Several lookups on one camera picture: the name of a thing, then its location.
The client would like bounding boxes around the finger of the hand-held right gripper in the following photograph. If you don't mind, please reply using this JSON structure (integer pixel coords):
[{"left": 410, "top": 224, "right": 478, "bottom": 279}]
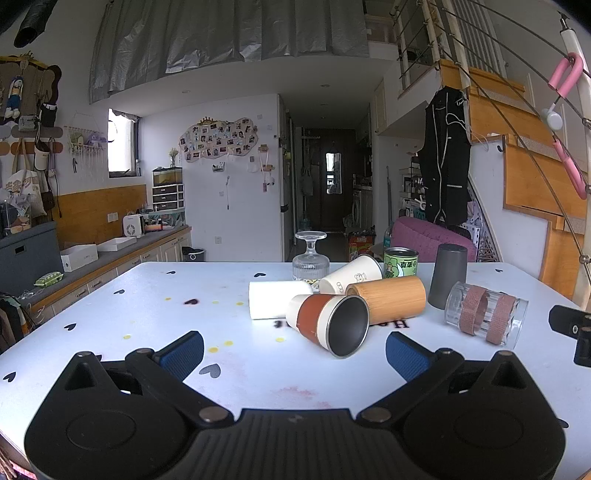
[{"left": 549, "top": 305, "right": 591, "bottom": 368}]

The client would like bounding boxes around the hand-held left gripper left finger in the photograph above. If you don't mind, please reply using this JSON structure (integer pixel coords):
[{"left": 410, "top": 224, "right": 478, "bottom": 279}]
[{"left": 61, "top": 331, "right": 234, "bottom": 426}]

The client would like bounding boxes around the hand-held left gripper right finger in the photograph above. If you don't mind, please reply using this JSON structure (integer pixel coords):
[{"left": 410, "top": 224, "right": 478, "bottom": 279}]
[{"left": 357, "top": 332, "right": 533, "bottom": 424}]

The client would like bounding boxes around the rust sleeve steel cup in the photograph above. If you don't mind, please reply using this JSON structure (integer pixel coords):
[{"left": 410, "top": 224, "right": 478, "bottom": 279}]
[{"left": 285, "top": 293, "right": 370, "bottom": 359}]

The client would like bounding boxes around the bamboo cup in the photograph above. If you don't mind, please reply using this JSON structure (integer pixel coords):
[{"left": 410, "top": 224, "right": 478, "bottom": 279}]
[{"left": 345, "top": 275, "right": 427, "bottom": 326}]

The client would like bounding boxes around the dark grey cup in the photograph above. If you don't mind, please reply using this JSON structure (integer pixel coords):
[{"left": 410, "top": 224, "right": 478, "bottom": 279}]
[{"left": 427, "top": 243, "right": 469, "bottom": 310}]

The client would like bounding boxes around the white cartoon print cup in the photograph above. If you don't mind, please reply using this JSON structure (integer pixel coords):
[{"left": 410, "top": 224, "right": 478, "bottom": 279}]
[{"left": 319, "top": 254, "right": 384, "bottom": 296}]

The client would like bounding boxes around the plain white cup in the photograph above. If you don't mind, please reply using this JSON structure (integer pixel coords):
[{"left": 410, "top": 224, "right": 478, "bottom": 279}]
[{"left": 249, "top": 280, "right": 315, "bottom": 320}]

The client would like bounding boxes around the clear glass with brown bands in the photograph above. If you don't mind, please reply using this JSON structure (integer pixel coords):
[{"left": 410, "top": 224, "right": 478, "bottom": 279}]
[{"left": 444, "top": 280, "right": 529, "bottom": 348}]

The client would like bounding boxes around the green printed can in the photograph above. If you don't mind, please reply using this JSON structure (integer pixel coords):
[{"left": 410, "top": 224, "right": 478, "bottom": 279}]
[{"left": 383, "top": 247, "right": 419, "bottom": 280}]

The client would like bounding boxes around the white counter cabinet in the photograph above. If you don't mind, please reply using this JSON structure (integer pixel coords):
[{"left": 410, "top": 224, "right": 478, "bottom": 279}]
[{"left": 25, "top": 225, "right": 193, "bottom": 325}]

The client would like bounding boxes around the pink round chair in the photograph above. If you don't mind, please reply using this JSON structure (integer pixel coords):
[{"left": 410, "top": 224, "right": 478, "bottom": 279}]
[{"left": 391, "top": 216, "right": 478, "bottom": 263}]

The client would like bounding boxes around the orange carton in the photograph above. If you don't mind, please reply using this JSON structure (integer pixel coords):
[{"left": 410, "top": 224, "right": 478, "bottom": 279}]
[{"left": 348, "top": 233, "right": 376, "bottom": 259}]

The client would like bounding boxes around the flat white box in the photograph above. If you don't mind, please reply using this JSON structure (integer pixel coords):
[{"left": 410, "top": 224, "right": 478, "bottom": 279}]
[{"left": 96, "top": 237, "right": 138, "bottom": 253}]

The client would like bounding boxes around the ribbed glass goblet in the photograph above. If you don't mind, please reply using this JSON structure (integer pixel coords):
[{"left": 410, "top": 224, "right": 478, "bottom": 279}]
[{"left": 292, "top": 231, "right": 330, "bottom": 282}]

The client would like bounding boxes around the small white appliance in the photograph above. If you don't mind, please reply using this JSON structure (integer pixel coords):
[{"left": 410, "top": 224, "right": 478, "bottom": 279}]
[{"left": 122, "top": 214, "right": 145, "bottom": 239}]

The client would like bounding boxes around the wooden staircase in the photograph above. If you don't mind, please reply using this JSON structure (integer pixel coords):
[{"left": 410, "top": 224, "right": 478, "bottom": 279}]
[{"left": 438, "top": 57, "right": 591, "bottom": 306}]

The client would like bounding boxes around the white open box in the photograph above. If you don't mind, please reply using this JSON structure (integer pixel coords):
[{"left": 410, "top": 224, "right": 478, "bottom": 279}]
[{"left": 60, "top": 244, "right": 99, "bottom": 273}]

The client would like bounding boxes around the washing machine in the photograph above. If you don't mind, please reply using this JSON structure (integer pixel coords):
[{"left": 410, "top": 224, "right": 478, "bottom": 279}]
[{"left": 352, "top": 188, "right": 373, "bottom": 229}]

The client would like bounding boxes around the black drawer organizer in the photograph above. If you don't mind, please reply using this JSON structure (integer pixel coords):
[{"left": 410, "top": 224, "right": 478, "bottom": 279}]
[{"left": 152, "top": 184, "right": 186, "bottom": 212}]

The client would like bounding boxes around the fish tank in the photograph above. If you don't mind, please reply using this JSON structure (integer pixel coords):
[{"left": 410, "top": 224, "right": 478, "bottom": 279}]
[{"left": 152, "top": 167, "right": 184, "bottom": 187}]

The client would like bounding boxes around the grey storage box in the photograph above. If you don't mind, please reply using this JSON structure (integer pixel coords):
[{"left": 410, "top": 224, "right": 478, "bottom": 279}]
[{"left": 0, "top": 221, "right": 65, "bottom": 297}]

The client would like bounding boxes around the dark entrance door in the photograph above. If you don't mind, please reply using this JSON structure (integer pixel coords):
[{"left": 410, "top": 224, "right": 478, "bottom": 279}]
[{"left": 302, "top": 128, "right": 357, "bottom": 232}]

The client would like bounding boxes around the black jacket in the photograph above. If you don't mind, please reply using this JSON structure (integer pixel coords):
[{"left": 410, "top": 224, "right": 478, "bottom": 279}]
[{"left": 417, "top": 86, "right": 472, "bottom": 228}]

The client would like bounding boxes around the cloud-shaped photo board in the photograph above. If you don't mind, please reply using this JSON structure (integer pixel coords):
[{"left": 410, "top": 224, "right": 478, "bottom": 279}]
[{"left": 178, "top": 117, "right": 259, "bottom": 162}]

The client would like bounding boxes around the window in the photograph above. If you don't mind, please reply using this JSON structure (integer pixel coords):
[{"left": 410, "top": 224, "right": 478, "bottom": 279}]
[{"left": 108, "top": 108, "right": 141, "bottom": 179}]

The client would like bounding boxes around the beige tote bag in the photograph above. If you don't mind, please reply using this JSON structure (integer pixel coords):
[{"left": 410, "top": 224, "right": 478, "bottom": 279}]
[{"left": 4, "top": 138, "right": 49, "bottom": 219}]

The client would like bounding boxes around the pink clamp hanger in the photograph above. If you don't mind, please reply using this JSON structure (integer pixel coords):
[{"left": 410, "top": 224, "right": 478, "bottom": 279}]
[{"left": 541, "top": 52, "right": 590, "bottom": 200}]

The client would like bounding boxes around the metal stair railing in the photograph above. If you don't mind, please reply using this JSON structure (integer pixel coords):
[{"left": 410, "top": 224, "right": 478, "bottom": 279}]
[{"left": 390, "top": 0, "right": 591, "bottom": 296}]

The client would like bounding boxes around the hanging plush doll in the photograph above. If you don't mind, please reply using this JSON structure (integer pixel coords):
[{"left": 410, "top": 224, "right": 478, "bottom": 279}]
[{"left": 4, "top": 75, "right": 25, "bottom": 121}]

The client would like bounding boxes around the grey curtain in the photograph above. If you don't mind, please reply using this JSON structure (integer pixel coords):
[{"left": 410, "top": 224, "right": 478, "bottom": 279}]
[{"left": 89, "top": 0, "right": 370, "bottom": 105}]

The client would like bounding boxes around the hanging black garment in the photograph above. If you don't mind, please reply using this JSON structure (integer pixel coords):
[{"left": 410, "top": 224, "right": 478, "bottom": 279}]
[{"left": 13, "top": 0, "right": 51, "bottom": 49}]

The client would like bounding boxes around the white wire wall shelf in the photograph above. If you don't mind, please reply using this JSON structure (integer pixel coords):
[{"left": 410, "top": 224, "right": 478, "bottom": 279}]
[{"left": 64, "top": 124, "right": 110, "bottom": 158}]

